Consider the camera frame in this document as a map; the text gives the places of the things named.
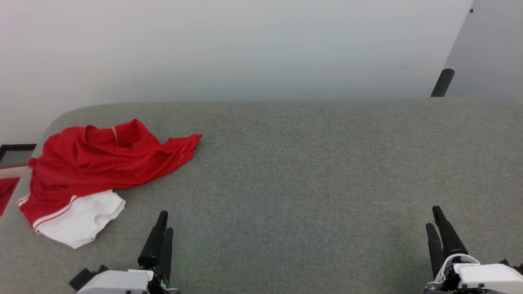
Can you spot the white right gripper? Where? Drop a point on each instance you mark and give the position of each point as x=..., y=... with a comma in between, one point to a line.
x=486, y=279

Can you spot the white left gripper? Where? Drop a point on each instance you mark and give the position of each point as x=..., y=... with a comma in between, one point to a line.
x=116, y=282

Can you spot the red and white shirt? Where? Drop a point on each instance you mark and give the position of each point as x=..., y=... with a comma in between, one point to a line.
x=94, y=167

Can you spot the red cloth on floor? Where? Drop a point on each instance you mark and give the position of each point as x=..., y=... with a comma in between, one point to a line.
x=6, y=194

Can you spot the beige wooden strip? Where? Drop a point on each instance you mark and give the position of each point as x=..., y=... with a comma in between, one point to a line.
x=10, y=171

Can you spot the black framed panel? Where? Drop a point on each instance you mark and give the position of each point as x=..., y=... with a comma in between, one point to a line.
x=16, y=155

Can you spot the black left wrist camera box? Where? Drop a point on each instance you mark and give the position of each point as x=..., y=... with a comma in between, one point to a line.
x=83, y=277

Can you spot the dark grey wall strip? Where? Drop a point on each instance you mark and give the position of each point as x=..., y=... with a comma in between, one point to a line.
x=443, y=83

